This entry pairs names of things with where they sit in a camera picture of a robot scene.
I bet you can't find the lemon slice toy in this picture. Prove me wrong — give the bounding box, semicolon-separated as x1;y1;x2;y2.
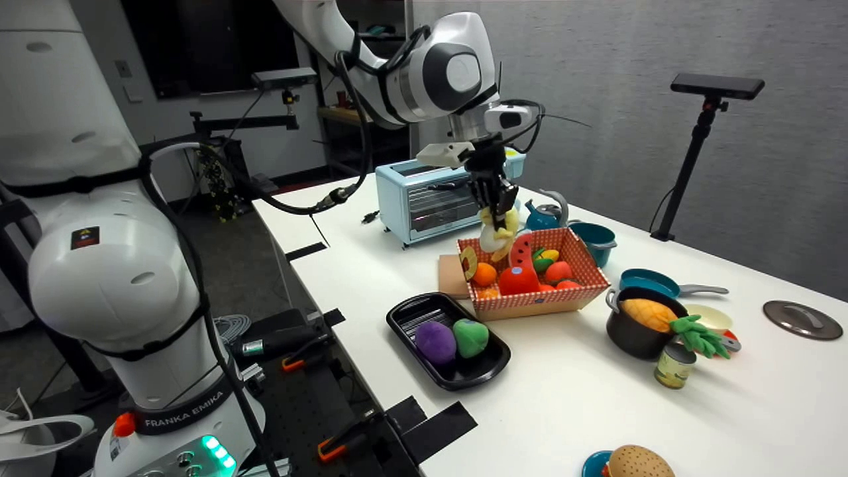
459;247;477;282

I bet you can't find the black plastic tray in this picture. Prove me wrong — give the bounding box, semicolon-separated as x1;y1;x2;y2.
386;293;512;391

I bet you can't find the watermelon slice plushy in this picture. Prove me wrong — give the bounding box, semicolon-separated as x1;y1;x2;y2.
508;233;536;265

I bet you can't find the camera on black stand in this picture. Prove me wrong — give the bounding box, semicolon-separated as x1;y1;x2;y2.
651;71;766;241

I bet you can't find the orange clamp on breadboard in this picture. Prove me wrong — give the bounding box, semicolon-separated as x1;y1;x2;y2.
279;348;325;375

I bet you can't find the teal kettle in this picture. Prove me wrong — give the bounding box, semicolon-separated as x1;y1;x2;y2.
525;192;569;232

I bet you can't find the teal bowl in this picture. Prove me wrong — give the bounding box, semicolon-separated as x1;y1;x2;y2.
569;222;617;267

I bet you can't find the orange plush fruit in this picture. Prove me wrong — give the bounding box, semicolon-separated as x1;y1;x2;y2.
471;262;499;290

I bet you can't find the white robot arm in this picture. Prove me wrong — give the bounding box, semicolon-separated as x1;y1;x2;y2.
272;0;544;232

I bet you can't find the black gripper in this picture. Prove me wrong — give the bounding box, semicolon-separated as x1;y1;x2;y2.
462;135;517;228

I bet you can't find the black cooking pot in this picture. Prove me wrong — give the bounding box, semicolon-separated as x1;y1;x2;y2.
606;286;686;361

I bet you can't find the colourful stacking ring toy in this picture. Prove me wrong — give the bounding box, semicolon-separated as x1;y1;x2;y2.
689;304;741;352

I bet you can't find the burger plushy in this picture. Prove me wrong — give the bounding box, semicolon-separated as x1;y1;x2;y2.
603;446;676;477

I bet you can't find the purple plush ball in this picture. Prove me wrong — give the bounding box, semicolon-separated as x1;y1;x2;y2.
415;320;456;367

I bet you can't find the green plush fruit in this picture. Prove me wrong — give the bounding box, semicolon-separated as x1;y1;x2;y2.
454;318;489;357

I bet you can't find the orange checkered cardboard box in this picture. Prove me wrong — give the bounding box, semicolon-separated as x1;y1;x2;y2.
438;228;610;320

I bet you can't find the grey round lid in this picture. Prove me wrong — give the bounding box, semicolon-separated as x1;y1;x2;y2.
762;299;842;342

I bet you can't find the carrot plushy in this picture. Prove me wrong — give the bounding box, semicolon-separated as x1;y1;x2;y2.
540;259;577;290

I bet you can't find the blue frying pan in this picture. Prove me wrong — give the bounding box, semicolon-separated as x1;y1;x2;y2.
619;267;725;298

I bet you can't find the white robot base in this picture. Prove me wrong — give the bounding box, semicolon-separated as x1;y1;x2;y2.
27;185;264;477

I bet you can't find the yellow banana plushy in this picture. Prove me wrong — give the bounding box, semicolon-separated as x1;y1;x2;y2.
479;209;523;262

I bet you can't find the small tin can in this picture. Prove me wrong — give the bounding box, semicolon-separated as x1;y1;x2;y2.
654;342;696;391

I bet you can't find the light blue toaster oven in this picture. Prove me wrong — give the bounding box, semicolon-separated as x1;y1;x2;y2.
373;153;525;247

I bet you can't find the black mounting bracket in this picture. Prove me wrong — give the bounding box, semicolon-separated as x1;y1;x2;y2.
307;308;345;330
386;397;477;463

